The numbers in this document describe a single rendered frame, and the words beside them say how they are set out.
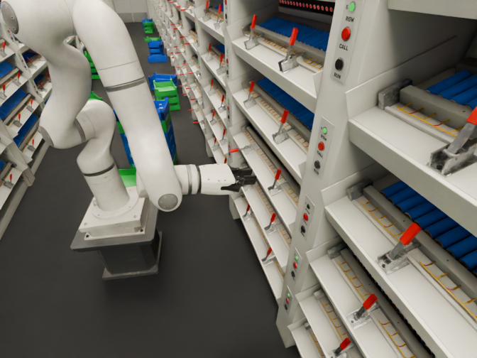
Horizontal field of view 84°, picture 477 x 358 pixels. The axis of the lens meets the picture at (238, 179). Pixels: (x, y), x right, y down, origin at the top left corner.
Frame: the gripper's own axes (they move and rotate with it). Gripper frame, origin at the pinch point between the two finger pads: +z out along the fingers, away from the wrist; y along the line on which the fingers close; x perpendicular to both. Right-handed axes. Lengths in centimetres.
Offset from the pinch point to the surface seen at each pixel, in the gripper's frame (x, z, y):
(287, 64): 32.7, 4.1, 0.8
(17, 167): -65, -107, -112
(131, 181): -70, -40, -97
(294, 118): 17.8, 12.4, -2.7
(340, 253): -3.6, 15.1, 29.4
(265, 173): -6.5, 11.4, -10.1
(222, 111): -7, 11, -69
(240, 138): -6.9, 10.9, -38.5
